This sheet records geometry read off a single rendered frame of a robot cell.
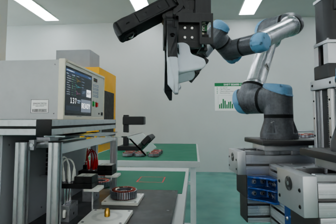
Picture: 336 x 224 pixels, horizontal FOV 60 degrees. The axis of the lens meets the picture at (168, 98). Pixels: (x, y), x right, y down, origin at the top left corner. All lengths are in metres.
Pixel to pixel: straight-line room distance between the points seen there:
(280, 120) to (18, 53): 6.93
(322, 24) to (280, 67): 5.58
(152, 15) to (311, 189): 0.50
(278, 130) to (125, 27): 0.87
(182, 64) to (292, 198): 0.46
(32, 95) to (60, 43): 6.18
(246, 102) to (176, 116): 5.07
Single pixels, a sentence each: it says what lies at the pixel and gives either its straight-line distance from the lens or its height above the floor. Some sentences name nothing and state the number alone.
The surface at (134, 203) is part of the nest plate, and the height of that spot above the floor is 0.78.
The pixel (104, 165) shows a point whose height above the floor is 0.92.
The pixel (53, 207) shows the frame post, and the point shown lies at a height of 0.87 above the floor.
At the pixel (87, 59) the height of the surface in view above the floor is 2.12.
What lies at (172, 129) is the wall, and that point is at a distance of 6.35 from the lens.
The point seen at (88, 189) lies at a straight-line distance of 1.07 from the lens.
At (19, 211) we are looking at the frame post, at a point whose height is 0.86.
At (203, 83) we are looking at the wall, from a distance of 6.38.
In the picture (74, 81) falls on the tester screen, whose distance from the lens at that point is 1.11.
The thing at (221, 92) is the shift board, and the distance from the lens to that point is 6.39.
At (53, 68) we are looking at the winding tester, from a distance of 1.05.
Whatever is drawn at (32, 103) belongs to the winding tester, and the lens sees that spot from 1.08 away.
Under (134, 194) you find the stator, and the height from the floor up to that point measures 0.80.
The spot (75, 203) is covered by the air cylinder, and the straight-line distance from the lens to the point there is 1.15.
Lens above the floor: 1.12
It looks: 4 degrees up
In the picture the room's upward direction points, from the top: straight up
